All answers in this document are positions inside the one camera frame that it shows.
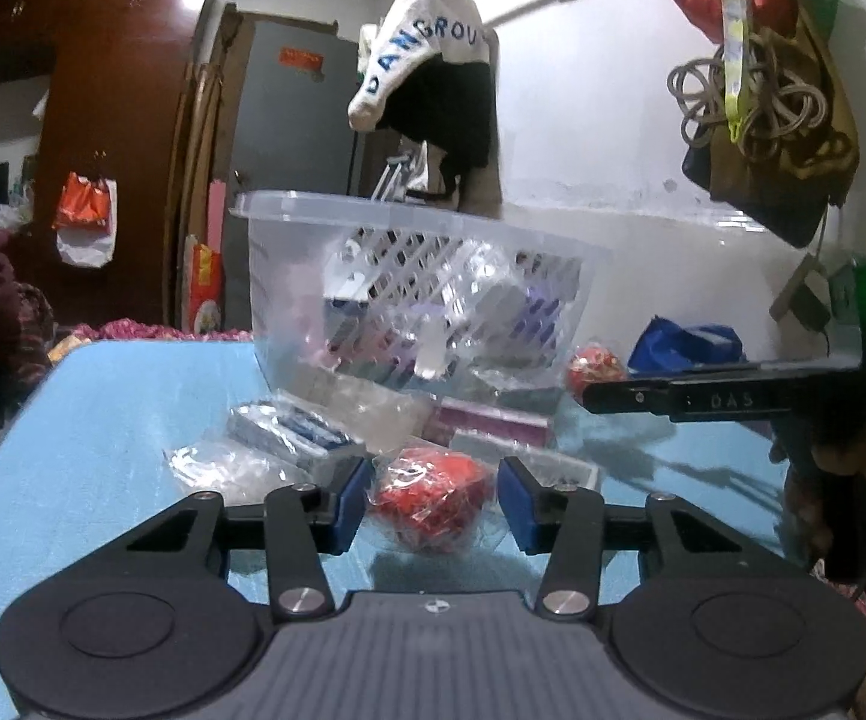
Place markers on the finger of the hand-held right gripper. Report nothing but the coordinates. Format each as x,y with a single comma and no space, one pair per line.
703,394

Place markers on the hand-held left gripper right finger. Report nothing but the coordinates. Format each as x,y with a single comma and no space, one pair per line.
519,510

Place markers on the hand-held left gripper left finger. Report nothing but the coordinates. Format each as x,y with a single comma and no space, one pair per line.
350,510

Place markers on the red patterned packet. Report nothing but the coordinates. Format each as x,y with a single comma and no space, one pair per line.
598,369
436,495

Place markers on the clear plastic lattice basket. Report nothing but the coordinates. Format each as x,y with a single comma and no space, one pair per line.
418,292

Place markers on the person's right hand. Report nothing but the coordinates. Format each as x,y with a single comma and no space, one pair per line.
864,450

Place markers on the clear packet with white label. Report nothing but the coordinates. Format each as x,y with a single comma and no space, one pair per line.
530,461

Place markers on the blue fabric bag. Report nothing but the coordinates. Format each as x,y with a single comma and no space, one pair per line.
691,345

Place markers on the blue box in clear wrap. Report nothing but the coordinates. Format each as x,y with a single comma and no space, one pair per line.
294,431

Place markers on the empty clear plastic bag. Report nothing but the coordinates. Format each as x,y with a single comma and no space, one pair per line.
230,469

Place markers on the red printed standing bag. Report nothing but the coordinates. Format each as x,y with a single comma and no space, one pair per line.
205,285

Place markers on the pink floral blanket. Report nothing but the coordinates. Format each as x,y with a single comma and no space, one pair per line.
147,330

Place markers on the pink paper sheet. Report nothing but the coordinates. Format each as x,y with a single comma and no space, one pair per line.
217,255

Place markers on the metal folding stand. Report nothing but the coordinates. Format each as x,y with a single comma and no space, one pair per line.
391,180

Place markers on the black hanging garment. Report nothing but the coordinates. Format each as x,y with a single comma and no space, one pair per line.
455,112

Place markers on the grey door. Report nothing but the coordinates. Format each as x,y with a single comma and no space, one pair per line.
290,135

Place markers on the orange and white plastic bag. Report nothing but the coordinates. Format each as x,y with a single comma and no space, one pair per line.
84,217

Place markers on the wooden planks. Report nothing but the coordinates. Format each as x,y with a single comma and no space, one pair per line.
204,127

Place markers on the red door sticker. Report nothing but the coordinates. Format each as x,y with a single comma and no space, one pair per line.
302,62

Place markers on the white lettered hoodie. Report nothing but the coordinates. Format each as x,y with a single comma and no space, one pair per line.
418,22

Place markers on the brown wooden wardrobe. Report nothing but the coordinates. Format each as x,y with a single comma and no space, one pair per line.
125,90

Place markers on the wall charger adapter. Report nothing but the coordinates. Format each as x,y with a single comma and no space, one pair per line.
808,300

